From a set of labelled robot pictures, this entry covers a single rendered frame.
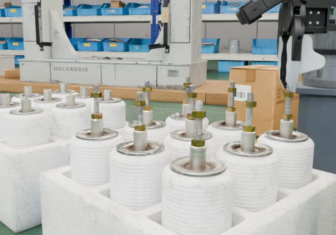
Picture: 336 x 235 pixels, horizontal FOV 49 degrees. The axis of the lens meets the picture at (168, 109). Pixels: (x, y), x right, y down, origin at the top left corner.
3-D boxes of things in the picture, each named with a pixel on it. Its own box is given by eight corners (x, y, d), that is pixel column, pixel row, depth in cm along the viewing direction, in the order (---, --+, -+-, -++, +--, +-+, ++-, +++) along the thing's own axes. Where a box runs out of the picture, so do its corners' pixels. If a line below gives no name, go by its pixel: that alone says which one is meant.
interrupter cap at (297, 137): (309, 135, 68) (309, 132, 68) (306, 146, 61) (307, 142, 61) (267, 131, 71) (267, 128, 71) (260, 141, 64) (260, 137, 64)
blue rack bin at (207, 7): (196, 16, 566) (196, 2, 562) (221, 16, 554) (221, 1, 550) (187, 14, 519) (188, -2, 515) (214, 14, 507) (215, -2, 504)
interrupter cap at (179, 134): (161, 139, 65) (161, 135, 65) (182, 130, 71) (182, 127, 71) (200, 145, 61) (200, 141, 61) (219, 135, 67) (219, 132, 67)
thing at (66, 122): (79, 164, 105) (76, 101, 102) (99, 173, 99) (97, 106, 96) (47, 173, 99) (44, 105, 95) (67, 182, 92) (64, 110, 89)
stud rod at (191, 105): (188, 126, 66) (189, 84, 65) (193, 126, 66) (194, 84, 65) (188, 128, 65) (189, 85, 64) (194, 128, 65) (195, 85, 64)
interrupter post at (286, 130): (293, 137, 67) (294, 119, 66) (292, 140, 65) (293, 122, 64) (279, 136, 68) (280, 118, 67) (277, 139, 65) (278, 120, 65)
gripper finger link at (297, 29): (304, 60, 58) (305, 3, 58) (294, 60, 58) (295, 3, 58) (294, 62, 63) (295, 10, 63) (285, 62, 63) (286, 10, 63)
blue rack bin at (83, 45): (92, 50, 630) (91, 37, 627) (112, 50, 619) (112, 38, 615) (76, 51, 584) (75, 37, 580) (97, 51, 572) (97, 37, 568)
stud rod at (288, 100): (283, 126, 66) (286, 84, 65) (289, 126, 66) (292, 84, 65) (283, 127, 65) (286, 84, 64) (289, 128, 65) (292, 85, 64)
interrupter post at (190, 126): (181, 138, 66) (182, 119, 65) (188, 135, 68) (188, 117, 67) (194, 139, 65) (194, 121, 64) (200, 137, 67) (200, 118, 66)
